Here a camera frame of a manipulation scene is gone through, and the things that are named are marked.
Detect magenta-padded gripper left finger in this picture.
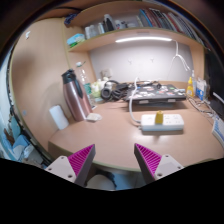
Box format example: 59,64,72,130
44,143,97,188

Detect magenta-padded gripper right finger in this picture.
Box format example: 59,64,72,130
133,143,185,185

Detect white power strip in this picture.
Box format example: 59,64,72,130
140,113,185,132

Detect small white adapter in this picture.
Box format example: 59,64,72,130
85,112,103,122

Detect grey laptop stand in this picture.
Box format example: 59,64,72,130
131,98,181,109

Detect pink thermos flask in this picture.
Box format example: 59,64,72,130
61,68,93,122

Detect black laptop with stickers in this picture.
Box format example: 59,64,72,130
123,83,188,103

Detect yellow squeeze bottle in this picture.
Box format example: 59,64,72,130
185,76,195,98

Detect blue white carton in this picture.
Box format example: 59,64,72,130
195,78,208,101

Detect white green plastic bag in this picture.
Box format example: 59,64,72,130
90,77,110,100

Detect plastic water bottle green label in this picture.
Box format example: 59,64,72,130
79,69,93,101

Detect clear pump bottle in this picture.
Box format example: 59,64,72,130
190,69,198,96

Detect black headphones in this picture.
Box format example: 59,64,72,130
100,79,129,101

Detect black monitor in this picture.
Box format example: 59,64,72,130
203,49,224,118

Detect white light bar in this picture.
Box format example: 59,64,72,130
115,35,173,44

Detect wooden shelf unit with books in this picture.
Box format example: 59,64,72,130
63,2,208,53

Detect tangle of desk cables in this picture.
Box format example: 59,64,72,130
187,95,218,125

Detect white power strip cable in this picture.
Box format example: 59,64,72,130
128,76,143,127

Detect white wall socket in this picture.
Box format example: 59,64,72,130
101,68,114,79

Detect white hanging cables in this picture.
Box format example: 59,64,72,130
166,39,192,73

